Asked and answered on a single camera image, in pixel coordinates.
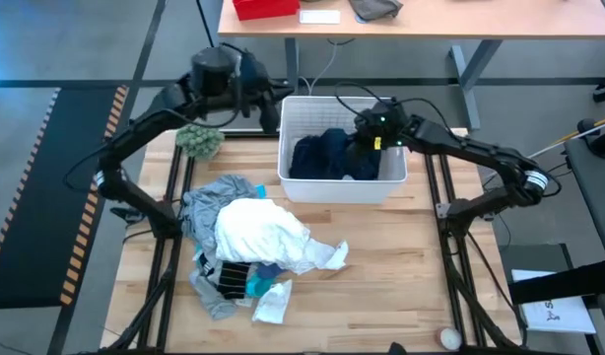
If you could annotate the white plastic mesh basket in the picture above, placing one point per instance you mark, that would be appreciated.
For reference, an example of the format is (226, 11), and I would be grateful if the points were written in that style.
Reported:
(342, 190)

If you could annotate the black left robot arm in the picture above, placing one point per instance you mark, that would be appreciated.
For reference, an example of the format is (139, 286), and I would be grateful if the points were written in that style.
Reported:
(150, 118)

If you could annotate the dark navy garment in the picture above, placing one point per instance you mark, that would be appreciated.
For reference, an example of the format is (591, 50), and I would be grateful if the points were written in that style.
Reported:
(322, 155)

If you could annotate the black aluminium frame rails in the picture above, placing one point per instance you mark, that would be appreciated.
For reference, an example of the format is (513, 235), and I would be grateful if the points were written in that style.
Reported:
(441, 182)
(167, 305)

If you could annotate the teal sock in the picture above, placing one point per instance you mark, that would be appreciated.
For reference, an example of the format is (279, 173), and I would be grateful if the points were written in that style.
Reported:
(258, 287)

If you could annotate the black striped sock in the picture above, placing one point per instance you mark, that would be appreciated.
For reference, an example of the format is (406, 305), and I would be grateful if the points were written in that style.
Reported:
(233, 281)

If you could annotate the purple-blue sock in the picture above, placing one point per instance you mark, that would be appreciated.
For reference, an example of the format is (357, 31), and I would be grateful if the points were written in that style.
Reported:
(269, 271)

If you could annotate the black flat bar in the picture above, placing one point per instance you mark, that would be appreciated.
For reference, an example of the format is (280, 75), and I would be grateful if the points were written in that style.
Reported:
(563, 283)

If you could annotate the large white lace garment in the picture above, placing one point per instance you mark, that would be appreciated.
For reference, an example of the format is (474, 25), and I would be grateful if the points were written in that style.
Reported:
(258, 236)

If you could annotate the light grey cloth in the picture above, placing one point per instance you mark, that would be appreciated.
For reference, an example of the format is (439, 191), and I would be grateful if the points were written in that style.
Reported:
(216, 305)

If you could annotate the dark grey side table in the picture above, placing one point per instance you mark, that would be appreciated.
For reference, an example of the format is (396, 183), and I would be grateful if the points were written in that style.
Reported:
(598, 197)

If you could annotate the black pole grey round base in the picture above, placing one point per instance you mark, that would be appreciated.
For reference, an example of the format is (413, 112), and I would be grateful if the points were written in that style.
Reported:
(205, 22)

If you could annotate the white flat device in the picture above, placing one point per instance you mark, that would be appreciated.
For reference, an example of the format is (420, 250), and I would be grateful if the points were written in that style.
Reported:
(319, 17)

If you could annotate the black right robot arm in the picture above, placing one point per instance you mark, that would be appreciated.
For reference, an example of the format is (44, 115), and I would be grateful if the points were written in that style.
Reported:
(460, 145)

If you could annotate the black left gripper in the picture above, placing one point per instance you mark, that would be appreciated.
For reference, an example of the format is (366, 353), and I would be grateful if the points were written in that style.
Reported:
(250, 74)

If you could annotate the dark grey cloth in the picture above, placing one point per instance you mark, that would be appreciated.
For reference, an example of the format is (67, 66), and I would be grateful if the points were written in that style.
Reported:
(376, 9)

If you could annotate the yellow rod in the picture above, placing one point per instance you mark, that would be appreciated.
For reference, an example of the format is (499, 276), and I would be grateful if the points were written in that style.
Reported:
(598, 124)

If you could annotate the wooden desk grey legs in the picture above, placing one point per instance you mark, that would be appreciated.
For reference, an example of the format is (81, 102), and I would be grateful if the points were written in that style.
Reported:
(430, 22)

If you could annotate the black hazard-striped floor mat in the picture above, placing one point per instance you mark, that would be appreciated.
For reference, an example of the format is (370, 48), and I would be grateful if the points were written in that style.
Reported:
(41, 197)

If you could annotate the red plastic box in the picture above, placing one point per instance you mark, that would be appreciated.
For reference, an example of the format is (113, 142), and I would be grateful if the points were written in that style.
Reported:
(265, 9)

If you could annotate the dark grey floor box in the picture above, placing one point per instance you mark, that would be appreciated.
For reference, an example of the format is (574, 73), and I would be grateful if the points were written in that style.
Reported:
(534, 256)

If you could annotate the white printed paper sheet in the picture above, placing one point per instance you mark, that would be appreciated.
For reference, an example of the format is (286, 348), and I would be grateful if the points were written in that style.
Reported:
(563, 315)

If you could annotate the grey garment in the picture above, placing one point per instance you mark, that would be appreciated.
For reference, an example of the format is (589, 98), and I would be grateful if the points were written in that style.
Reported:
(209, 202)

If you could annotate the small white tagged cloth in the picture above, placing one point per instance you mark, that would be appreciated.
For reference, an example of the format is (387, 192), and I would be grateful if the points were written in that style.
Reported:
(273, 308)

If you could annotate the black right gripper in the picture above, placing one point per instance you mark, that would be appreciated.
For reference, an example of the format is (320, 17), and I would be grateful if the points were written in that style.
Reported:
(381, 128)

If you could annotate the green chenille cloth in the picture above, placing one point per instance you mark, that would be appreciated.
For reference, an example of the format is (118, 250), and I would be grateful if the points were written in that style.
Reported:
(199, 142)

